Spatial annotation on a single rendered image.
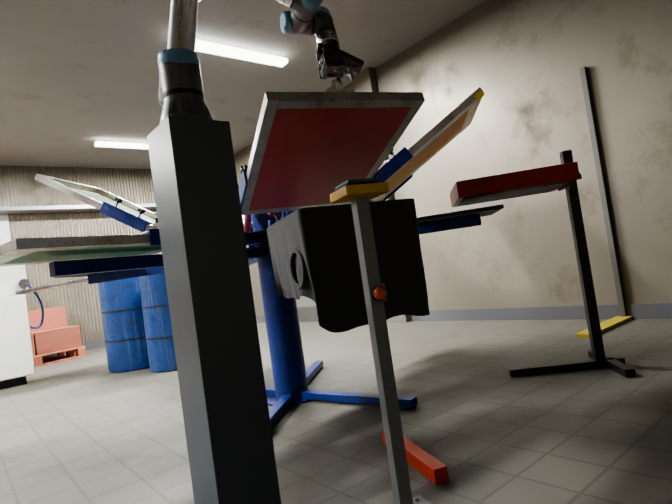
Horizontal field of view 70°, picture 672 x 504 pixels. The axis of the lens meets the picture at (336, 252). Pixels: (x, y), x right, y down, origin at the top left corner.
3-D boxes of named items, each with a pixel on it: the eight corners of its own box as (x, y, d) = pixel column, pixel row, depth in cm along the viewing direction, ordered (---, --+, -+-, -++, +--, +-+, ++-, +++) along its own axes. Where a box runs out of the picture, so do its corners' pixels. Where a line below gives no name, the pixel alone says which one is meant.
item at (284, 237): (335, 312, 160) (320, 206, 162) (310, 316, 157) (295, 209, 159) (297, 308, 203) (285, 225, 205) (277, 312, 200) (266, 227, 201)
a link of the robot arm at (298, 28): (286, -1, 161) (316, 2, 165) (277, 17, 171) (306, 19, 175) (289, 22, 160) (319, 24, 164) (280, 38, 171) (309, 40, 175)
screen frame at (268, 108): (425, 100, 172) (422, 91, 173) (267, 101, 151) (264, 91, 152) (354, 204, 240) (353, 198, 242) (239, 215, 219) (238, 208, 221)
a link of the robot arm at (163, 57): (162, 87, 132) (156, 39, 132) (161, 105, 144) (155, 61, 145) (206, 87, 136) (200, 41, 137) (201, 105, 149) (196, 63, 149)
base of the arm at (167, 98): (171, 117, 129) (166, 81, 129) (153, 134, 140) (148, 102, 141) (222, 122, 138) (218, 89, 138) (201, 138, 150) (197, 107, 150)
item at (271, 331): (335, 397, 277) (302, 169, 282) (267, 414, 262) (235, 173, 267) (313, 385, 314) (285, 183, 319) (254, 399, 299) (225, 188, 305)
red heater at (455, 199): (554, 193, 288) (551, 174, 288) (580, 181, 242) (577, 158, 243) (451, 209, 297) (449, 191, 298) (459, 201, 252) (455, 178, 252)
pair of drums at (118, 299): (170, 354, 579) (159, 275, 582) (228, 358, 484) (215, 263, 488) (99, 371, 522) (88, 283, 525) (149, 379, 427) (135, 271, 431)
